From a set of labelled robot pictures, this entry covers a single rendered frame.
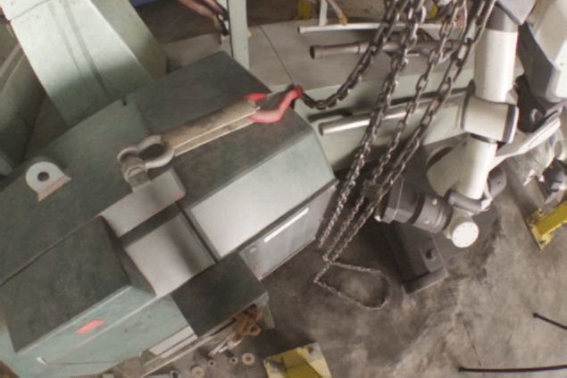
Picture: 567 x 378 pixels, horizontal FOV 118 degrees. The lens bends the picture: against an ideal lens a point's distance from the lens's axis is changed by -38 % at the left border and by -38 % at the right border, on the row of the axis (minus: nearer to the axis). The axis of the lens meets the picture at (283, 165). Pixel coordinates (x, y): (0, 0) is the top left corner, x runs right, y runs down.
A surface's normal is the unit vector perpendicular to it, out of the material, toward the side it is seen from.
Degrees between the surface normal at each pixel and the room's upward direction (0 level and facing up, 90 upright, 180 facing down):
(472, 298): 0
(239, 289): 0
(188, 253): 45
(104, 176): 0
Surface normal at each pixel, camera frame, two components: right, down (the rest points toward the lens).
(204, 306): 0.04, -0.55
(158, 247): 0.46, 0.08
